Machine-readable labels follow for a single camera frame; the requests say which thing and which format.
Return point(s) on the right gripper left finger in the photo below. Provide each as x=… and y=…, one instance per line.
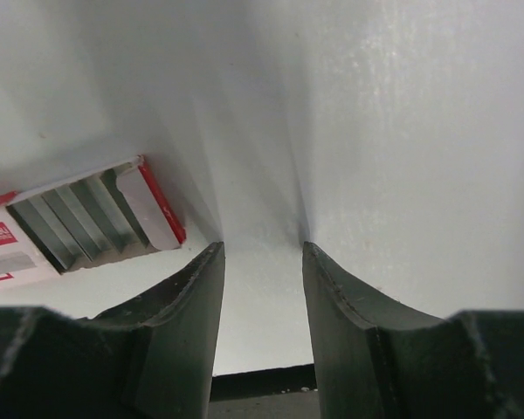
x=151, y=356

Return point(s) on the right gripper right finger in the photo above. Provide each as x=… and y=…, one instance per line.
x=375, y=357

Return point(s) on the red white staple box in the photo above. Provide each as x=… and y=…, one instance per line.
x=98, y=217

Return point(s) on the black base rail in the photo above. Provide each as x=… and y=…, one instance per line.
x=289, y=392

